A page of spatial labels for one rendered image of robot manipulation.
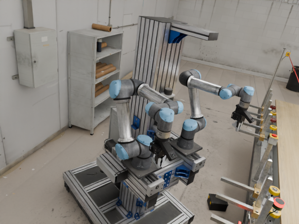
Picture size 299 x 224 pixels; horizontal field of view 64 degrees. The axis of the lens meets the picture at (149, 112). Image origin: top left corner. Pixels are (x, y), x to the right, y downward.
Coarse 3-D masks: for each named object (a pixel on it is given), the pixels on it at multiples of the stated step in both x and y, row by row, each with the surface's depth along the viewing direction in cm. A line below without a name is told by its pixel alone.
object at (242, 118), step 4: (236, 104) 184; (236, 108) 186; (240, 108) 179; (244, 108) 178; (232, 112) 185; (236, 112) 184; (240, 112) 182; (232, 116) 187; (236, 116) 184; (240, 116) 181; (240, 120) 181
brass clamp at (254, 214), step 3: (255, 201) 187; (255, 207) 181; (258, 207) 181; (255, 210) 178; (258, 210) 179; (252, 213) 178; (255, 213) 176; (258, 213) 176; (252, 216) 178; (255, 216) 177
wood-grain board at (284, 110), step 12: (276, 108) 357; (288, 108) 364; (288, 120) 323; (276, 132) 292; (288, 132) 291; (288, 144) 265; (288, 156) 243; (288, 168) 224; (288, 180) 208; (288, 192) 195; (288, 204) 182; (288, 216) 172
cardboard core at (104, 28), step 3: (93, 24) 371; (96, 24) 370; (99, 24) 370; (93, 27) 372; (96, 27) 370; (99, 27) 368; (102, 27) 367; (105, 27) 366; (108, 27) 365; (102, 30) 371; (105, 30) 368; (108, 30) 366
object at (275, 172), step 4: (276, 144) 294; (276, 148) 287; (276, 152) 280; (276, 156) 273; (276, 160) 266; (276, 164) 260; (276, 168) 254; (276, 172) 248; (276, 176) 243; (276, 180) 237; (276, 184) 232; (276, 196) 219; (276, 220) 195
